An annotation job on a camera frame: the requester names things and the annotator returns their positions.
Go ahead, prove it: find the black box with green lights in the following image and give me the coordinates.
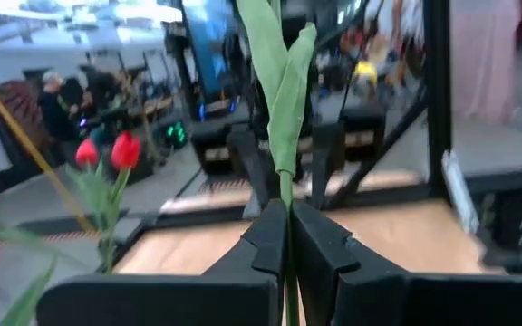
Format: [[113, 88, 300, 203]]
[[154, 112, 189, 150]]

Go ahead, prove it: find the blue banner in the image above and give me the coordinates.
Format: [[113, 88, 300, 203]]
[[183, 0, 239, 99]]

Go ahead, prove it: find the black aluminium table frame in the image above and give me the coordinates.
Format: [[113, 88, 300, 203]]
[[15, 0, 522, 277]]

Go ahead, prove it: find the pink curtain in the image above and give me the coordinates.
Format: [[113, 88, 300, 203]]
[[449, 0, 522, 123]]

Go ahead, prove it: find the person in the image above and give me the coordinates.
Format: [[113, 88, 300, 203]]
[[340, 26, 380, 91], [37, 69, 83, 142]]

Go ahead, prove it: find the yellow hanging cable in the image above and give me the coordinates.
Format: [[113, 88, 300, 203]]
[[0, 62, 94, 232]]

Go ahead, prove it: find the white strip on frame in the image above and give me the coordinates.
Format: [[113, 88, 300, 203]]
[[440, 151, 479, 235]]

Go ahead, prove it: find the red artificial tulip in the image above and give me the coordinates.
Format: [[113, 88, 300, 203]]
[[97, 130, 143, 275], [63, 138, 108, 273]]

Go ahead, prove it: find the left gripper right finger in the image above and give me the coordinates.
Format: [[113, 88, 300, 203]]
[[290, 198, 522, 326]]

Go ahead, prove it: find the black artificial tulip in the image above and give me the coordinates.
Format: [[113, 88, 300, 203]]
[[236, 0, 319, 326]]

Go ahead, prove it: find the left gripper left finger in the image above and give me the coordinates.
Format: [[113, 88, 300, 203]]
[[36, 198, 289, 326]]

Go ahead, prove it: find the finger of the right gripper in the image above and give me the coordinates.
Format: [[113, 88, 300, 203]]
[[231, 129, 274, 209], [310, 130, 343, 209]]

